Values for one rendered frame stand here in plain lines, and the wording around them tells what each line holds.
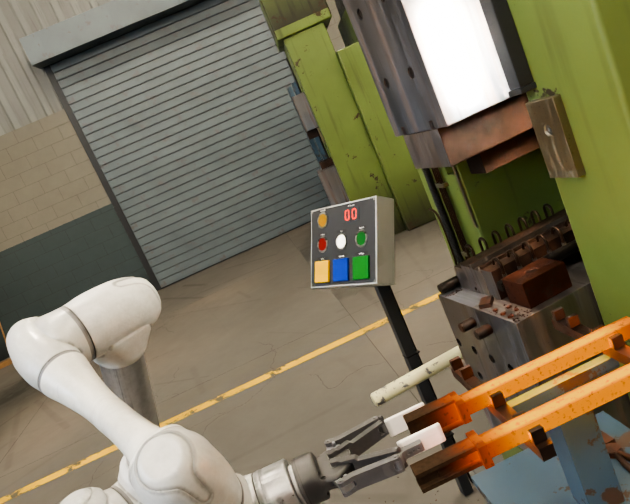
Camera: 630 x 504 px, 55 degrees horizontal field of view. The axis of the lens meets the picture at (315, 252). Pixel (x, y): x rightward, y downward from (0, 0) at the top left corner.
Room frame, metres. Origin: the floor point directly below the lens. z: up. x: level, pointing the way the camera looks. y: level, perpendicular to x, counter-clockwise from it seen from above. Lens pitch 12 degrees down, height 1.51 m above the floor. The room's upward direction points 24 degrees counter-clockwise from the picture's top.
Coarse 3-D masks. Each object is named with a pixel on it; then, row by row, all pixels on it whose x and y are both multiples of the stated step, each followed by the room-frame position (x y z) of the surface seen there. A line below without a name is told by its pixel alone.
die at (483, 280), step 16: (544, 224) 1.59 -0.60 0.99; (560, 224) 1.50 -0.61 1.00; (512, 240) 1.57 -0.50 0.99; (528, 240) 1.49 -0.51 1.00; (560, 240) 1.45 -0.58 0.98; (480, 256) 1.56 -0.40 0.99; (496, 256) 1.47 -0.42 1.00; (512, 256) 1.45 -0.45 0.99; (528, 256) 1.43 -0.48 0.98; (576, 256) 1.45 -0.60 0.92; (464, 272) 1.55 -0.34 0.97; (480, 272) 1.46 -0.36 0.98; (496, 272) 1.41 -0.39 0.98; (512, 272) 1.42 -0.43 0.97; (480, 288) 1.49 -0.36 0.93; (496, 288) 1.41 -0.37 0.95
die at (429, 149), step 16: (512, 96) 1.45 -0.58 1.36; (480, 112) 1.43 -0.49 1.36; (496, 112) 1.44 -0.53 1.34; (512, 112) 1.45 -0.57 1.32; (448, 128) 1.41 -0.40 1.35; (464, 128) 1.42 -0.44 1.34; (480, 128) 1.43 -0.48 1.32; (496, 128) 1.43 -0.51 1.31; (512, 128) 1.44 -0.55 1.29; (528, 128) 1.45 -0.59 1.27; (416, 144) 1.54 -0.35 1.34; (432, 144) 1.46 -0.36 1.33; (448, 144) 1.41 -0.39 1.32; (464, 144) 1.42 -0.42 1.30; (480, 144) 1.42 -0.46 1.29; (496, 144) 1.43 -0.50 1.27; (416, 160) 1.58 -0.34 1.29; (432, 160) 1.49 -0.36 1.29; (448, 160) 1.41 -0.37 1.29; (464, 160) 1.41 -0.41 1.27
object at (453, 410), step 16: (624, 320) 0.89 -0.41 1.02; (592, 336) 0.88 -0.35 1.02; (608, 336) 0.87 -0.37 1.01; (624, 336) 0.87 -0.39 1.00; (560, 352) 0.88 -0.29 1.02; (576, 352) 0.86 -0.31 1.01; (592, 352) 0.87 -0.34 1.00; (528, 368) 0.87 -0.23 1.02; (544, 368) 0.86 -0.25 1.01; (560, 368) 0.86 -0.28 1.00; (496, 384) 0.87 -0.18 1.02; (512, 384) 0.86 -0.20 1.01; (528, 384) 0.86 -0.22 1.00; (448, 400) 0.86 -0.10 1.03; (464, 400) 0.86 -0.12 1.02; (480, 400) 0.85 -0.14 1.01; (416, 416) 0.86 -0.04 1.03; (432, 416) 0.86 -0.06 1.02; (448, 416) 0.86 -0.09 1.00; (464, 416) 0.84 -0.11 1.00
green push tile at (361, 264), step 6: (354, 258) 1.91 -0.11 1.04; (360, 258) 1.88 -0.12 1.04; (366, 258) 1.86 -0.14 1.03; (354, 264) 1.90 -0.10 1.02; (360, 264) 1.88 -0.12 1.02; (366, 264) 1.85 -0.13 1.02; (354, 270) 1.89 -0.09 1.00; (360, 270) 1.87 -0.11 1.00; (366, 270) 1.85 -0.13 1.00; (354, 276) 1.89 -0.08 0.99; (360, 276) 1.87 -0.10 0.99; (366, 276) 1.84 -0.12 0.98
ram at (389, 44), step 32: (352, 0) 1.59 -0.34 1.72; (384, 0) 1.43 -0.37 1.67; (416, 0) 1.36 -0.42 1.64; (448, 0) 1.38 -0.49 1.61; (384, 32) 1.48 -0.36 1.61; (416, 32) 1.36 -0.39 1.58; (448, 32) 1.37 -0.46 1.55; (480, 32) 1.39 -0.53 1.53; (384, 64) 1.55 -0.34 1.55; (416, 64) 1.39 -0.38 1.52; (448, 64) 1.37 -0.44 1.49; (480, 64) 1.38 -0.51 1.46; (384, 96) 1.62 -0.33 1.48; (416, 96) 1.45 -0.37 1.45; (448, 96) 1.36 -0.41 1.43; (480, 96) 1.38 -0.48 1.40; (416, 128) 1.51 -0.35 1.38
